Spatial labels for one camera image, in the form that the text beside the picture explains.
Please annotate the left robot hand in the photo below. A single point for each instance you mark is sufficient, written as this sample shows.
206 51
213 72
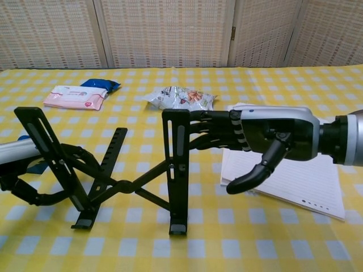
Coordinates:
17 153

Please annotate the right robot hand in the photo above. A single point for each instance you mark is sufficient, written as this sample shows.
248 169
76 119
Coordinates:
278 116

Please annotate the black folding laptop stand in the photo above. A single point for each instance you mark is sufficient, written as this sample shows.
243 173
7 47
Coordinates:
124 187

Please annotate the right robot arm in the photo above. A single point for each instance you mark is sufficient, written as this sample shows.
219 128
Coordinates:
348 139

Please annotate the blue toy building brick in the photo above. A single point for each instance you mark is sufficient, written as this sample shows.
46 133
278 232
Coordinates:
38 168

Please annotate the stack of lined paper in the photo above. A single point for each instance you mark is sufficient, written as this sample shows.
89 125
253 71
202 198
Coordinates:
300 187

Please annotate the pink wet wipes pack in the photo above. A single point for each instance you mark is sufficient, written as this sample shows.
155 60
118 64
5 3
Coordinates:
71 97

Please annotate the brass screen hinge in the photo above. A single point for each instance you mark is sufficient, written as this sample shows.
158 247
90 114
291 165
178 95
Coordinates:
233 32

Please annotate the white snack bag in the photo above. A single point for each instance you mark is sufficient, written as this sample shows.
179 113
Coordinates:
181 97

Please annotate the blue plastic packet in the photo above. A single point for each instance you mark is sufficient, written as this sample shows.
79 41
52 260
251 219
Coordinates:
99 84

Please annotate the woven folding screen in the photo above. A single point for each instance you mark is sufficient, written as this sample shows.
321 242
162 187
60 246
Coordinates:
164 34

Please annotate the yellow checked tablecloth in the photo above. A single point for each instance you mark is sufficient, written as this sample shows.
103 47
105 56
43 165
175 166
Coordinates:
181 249

